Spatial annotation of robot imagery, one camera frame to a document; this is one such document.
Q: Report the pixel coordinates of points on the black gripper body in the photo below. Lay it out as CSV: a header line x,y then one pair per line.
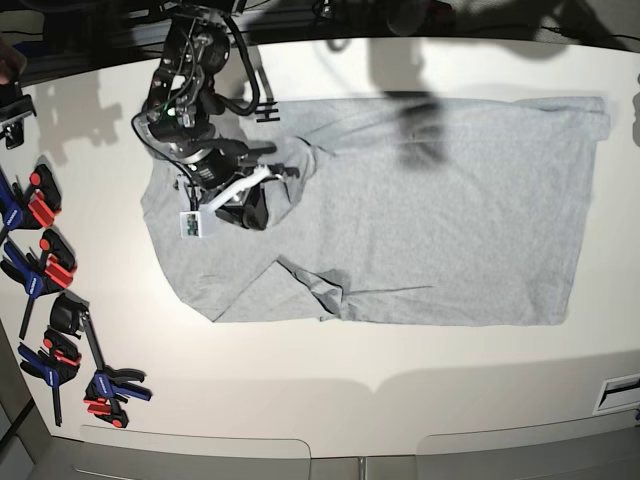
x,y
211,168

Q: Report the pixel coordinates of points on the grey T-shirt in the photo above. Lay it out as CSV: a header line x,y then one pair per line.
x,y
405,211

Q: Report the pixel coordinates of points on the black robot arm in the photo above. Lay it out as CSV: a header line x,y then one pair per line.
x,y
178,122

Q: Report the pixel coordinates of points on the person's hand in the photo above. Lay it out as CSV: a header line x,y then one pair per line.
x,y
12,63

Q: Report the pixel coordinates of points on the blue red bar clamp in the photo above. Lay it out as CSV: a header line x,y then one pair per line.
x,y
52,272
33,208
56,363
109,387

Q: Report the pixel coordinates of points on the handheld teleoperation device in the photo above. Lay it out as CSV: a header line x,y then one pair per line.
x,y
15,107

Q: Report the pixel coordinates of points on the white label plate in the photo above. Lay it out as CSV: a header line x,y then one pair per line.
x,y
617,395

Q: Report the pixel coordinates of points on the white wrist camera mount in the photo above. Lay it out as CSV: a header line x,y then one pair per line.
x,y
197,223

